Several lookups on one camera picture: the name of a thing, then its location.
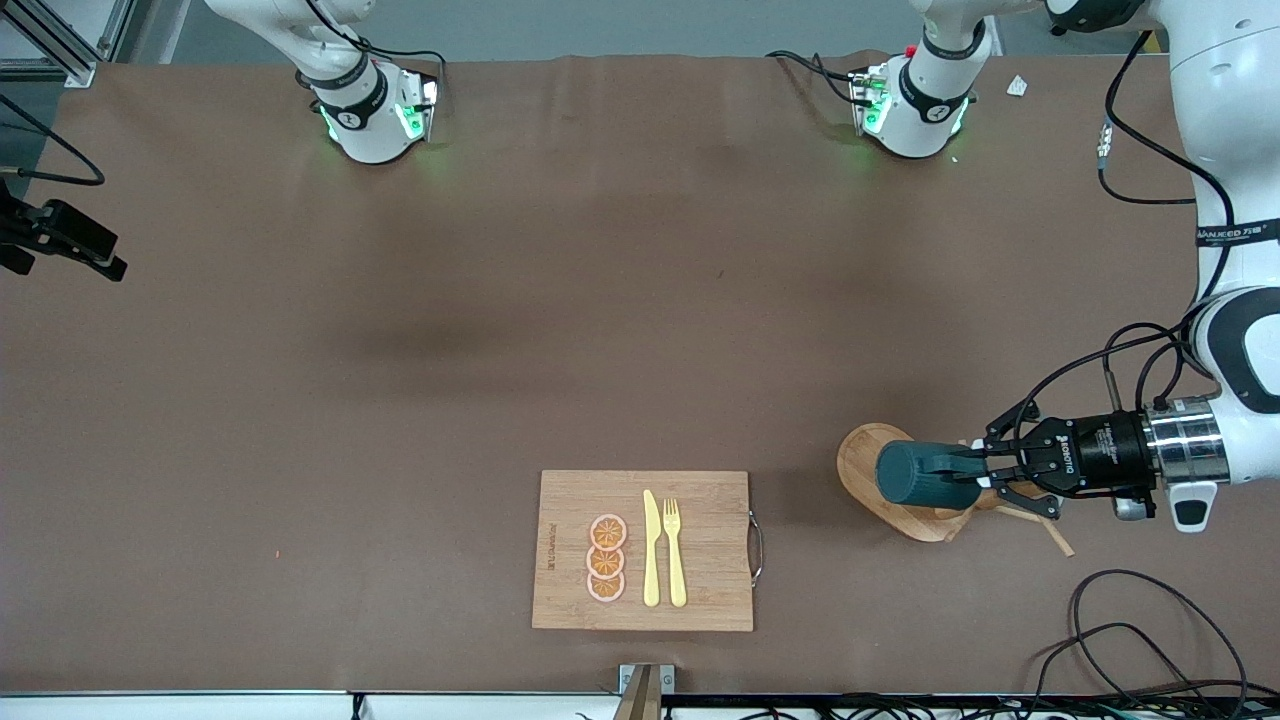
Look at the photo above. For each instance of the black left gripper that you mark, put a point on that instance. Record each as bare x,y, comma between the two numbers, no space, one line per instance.
1105,452

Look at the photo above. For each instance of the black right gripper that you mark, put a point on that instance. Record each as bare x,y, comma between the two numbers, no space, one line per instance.
70,232

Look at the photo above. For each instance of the dark green cup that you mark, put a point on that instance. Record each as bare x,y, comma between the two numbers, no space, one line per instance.
905,475

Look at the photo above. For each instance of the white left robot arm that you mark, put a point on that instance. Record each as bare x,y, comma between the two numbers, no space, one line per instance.
1225,100

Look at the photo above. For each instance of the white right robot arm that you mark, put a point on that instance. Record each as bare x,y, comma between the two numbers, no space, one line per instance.
370,130

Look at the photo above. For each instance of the wooden cup rack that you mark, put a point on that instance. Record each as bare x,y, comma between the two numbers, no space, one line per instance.
860,470

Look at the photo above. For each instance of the wooden cutting board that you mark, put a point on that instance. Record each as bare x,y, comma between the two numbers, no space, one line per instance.
710,530

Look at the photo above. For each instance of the yellow plastic fork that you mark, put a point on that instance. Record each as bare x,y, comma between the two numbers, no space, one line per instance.
677,572

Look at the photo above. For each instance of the white paper scrap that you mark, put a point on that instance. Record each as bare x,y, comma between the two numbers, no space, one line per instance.
1017,86

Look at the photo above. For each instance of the yellow plastic knife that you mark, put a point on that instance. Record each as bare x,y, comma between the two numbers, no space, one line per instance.
651,560

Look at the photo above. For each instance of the orange slice toy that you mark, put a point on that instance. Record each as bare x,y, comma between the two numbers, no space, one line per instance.
605,563
608,531
605,588

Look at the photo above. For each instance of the black caster wheel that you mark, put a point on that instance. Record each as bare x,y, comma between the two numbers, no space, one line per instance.
1059,27

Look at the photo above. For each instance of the aluminium frame profile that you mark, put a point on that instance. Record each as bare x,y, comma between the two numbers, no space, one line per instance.
60,55

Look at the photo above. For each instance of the metal mount bracket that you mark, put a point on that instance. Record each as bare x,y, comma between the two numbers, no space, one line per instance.
645,690

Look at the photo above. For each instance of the white table edge rail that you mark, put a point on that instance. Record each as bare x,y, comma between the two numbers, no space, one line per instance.
200,707

